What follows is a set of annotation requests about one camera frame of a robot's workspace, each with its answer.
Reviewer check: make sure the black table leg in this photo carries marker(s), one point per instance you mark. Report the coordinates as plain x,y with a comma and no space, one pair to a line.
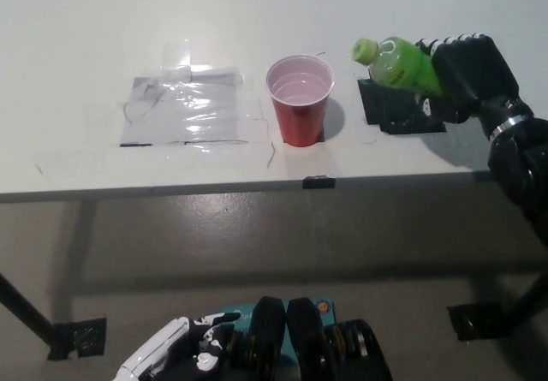
27,312

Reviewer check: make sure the red plastic cup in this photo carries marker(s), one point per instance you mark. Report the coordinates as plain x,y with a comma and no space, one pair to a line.
299,120

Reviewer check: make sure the small black tape strip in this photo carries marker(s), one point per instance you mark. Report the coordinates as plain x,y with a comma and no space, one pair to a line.
318,182

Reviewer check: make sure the green tea bottle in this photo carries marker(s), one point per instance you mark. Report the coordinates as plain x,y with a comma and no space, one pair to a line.
398,66

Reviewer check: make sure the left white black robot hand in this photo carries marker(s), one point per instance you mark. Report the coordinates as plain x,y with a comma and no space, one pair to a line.
171,347

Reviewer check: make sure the clear taped plastic sheet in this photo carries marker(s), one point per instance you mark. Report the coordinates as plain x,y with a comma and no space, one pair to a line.
180,111

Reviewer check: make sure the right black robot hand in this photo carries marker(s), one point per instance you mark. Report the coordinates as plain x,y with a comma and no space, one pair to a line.
475,77

